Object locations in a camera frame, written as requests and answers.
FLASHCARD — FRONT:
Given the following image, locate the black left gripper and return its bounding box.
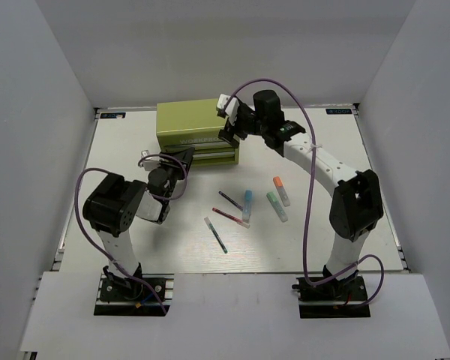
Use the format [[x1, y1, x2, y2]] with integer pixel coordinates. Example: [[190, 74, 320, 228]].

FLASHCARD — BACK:
[[157, 147, 195, 203]]

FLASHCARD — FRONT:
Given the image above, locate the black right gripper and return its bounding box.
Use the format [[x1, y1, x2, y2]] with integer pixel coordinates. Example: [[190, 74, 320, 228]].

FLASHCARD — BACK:
[[219, 102, 269, 149]]

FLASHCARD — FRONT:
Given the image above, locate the green metal drawer chest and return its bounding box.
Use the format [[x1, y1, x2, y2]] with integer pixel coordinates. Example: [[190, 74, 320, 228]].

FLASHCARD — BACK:
[[156, 98, 239, 167]]

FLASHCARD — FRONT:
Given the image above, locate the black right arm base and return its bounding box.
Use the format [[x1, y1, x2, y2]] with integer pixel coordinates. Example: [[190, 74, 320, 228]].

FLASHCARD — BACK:
[[292, 276, 371, 320]]

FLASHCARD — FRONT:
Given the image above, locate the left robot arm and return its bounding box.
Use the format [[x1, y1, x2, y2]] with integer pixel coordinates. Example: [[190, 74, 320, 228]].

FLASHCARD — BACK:
[[82, 147, 195, 299]]

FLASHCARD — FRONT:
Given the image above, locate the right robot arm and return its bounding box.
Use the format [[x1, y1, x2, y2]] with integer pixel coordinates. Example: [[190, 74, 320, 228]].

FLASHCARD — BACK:
[[217, 90, 384, 299]]

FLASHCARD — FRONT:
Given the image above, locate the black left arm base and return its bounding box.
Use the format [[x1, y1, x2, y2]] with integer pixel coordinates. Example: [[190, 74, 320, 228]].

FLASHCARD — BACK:
[[94, 274, 174, 317]]

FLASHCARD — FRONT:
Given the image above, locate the purple gel pen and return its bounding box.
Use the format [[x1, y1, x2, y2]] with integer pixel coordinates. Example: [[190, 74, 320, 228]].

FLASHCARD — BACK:
[[218, 190, 243, 211]]

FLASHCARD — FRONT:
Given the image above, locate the green gel pen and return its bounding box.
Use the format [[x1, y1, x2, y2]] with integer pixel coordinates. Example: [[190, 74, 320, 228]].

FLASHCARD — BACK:
[[204, 217, 228, 254]]

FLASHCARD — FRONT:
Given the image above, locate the blue highlighter marker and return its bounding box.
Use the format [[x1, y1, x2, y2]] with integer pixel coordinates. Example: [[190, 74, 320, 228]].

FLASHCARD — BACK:
[[241, 190, 253, 223]]

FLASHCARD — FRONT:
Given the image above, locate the green highlighter marker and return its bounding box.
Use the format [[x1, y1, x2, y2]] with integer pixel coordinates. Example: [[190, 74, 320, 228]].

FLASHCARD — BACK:
[[266, 191, 288, 223]]

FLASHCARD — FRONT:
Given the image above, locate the orange highlighter marker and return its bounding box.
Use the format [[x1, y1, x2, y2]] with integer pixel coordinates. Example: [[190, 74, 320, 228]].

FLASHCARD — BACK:
[[273, 176, 290, 207]]

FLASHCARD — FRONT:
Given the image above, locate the blue label sticker left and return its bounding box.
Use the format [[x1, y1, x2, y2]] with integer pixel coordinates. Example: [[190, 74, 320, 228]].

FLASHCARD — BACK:
[[100, 112, 126, 119]]

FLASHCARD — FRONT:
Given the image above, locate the blue label sticker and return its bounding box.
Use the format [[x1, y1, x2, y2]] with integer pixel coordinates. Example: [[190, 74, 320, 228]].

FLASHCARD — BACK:
[[100, 112, 126, 119], [325, 108, 353, 115]]

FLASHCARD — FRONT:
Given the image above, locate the red gel pen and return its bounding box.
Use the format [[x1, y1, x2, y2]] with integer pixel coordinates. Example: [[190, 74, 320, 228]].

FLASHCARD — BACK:
[[211, 207, 250, 229]]

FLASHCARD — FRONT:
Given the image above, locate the blue label sticker right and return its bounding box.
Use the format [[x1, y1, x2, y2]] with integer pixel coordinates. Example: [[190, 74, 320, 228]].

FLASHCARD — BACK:
[[325, 108, 353, 115]]

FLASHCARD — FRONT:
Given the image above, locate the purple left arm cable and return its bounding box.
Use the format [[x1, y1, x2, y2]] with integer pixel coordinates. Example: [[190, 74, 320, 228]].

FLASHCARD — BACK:
[[73, 155, 191, 316]]

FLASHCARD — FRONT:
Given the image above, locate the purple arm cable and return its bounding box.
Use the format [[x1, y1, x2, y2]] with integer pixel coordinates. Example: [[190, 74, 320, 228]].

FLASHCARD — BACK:
[[224, 77, 386, 308], [73, 155, 191, 316]]

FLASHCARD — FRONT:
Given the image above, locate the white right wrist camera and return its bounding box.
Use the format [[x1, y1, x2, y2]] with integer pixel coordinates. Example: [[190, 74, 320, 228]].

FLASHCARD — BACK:
[[216, 94, 240, 126]]

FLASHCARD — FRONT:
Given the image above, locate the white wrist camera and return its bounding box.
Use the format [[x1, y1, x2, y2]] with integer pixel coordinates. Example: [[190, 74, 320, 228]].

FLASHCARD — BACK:
[[216, 94, 240, 126], [138, 150, 161, 172]]

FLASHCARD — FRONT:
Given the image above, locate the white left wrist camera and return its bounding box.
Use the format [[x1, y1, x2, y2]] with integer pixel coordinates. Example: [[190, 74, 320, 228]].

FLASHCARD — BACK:
[[138, 150, 161, 172]]

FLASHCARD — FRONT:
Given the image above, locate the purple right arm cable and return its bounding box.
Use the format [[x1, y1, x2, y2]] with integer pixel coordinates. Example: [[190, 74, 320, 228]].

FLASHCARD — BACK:
[[224, 77, 386, 308]]

